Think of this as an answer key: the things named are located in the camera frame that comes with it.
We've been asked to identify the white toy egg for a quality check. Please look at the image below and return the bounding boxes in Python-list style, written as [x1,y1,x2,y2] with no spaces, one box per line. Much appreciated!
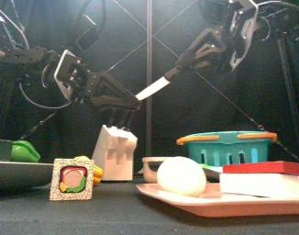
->
[156,156,208,197]

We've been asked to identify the teal basket orange rim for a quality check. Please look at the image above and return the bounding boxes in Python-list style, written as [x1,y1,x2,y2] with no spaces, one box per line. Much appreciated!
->
[175,130,279,168]

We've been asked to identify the pink cutting board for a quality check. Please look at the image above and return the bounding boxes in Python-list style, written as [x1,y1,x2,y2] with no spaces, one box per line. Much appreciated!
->
[135,182,299,218]

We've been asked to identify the small white bowl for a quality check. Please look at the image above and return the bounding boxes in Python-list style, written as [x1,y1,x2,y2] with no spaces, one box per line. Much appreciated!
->
[142,156,175,185]

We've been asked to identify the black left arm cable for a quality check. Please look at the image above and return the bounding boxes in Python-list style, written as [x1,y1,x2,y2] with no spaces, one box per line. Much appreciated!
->
[18,82,72,110]

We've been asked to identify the vertical metal frame pole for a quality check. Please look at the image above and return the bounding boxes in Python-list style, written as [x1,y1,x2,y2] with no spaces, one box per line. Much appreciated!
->
[144,0,154,158]

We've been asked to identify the green toy pepper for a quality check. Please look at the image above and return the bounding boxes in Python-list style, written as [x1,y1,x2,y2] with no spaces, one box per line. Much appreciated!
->
[10,140,43,163]

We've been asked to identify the black knife handles in block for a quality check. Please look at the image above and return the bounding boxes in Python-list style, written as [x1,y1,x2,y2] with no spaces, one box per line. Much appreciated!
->
[104,108,136,130]

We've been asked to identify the red and white toy block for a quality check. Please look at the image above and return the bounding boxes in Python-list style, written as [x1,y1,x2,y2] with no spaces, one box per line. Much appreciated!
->
[218,161,299,200]

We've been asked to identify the dark green toy block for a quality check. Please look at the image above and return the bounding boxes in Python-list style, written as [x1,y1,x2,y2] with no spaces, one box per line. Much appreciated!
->
[0,138,14,162]

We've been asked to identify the white toy knife block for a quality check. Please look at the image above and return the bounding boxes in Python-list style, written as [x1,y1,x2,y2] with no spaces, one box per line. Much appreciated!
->
[92,124,140,182]

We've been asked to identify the toy sushi roll piece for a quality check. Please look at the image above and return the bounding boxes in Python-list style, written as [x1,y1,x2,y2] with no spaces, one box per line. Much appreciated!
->
[48,157,96,202]

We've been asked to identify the paring knife black handle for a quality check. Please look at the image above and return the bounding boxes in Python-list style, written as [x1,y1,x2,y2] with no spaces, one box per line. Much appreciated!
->
[134,65,186,102]

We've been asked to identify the orange yellow toy pepper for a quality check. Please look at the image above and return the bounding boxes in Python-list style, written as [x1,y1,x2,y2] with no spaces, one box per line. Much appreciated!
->
[72,155,106,186]

